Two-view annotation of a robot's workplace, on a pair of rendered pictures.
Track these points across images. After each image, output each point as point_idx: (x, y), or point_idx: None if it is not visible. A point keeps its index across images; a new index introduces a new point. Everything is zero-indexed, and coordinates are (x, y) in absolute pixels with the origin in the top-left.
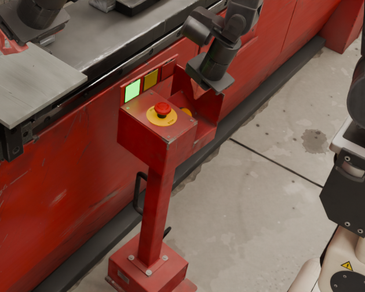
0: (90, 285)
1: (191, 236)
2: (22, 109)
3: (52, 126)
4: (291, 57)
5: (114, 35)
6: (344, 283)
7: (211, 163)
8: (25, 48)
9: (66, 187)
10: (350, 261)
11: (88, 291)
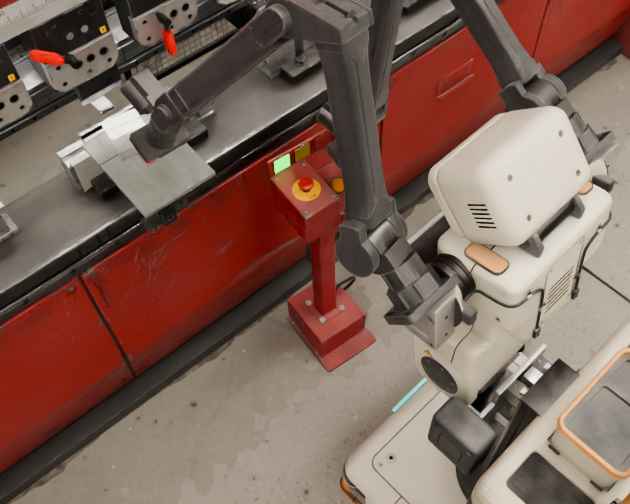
0: (272, 323)
1: (383, 286)
2: (157, 202)
3: (208, 193)
4: (564, 72)
5: (271, 107)
6: (429, 367)
7: (427, 204)
8: (153, 162)
9: (232, 239)
10: (429, 349)
11: (268, 328)
